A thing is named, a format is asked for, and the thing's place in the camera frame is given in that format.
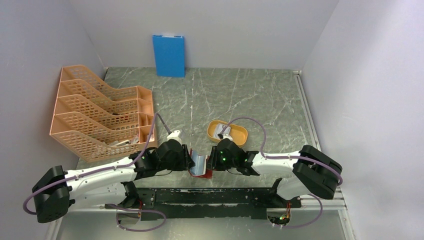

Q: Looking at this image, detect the silver VIP credit card stack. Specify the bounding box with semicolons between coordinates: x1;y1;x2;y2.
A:
213;123;226;139

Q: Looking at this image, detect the aluminium frame rail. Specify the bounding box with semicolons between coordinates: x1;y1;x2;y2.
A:
293;70;322;151

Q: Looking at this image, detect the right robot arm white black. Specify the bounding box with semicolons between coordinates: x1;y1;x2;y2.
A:
206;138;343;207

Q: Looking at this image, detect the yellow oval tray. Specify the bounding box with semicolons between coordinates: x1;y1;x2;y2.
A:
207;119;248;147

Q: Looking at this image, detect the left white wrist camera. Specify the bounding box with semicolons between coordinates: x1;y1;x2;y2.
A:
166;130;184;145

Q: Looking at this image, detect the red leather card holder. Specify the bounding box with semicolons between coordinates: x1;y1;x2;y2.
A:
188;149;213;179

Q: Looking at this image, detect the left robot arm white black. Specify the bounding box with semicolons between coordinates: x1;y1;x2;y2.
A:
32;139;196;223

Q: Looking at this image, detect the orange mesh file organizer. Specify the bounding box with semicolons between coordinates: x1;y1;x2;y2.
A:
49;65;158;163

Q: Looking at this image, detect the blue folder against wall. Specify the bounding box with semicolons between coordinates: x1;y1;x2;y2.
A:
152;35;185;78

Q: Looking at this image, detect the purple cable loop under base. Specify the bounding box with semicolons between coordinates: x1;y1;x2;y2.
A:
109;202;168;232

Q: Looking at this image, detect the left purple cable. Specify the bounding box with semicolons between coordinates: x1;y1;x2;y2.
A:
22;112;173;216

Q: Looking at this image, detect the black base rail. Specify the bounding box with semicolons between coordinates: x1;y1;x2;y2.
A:
118;187;302;221

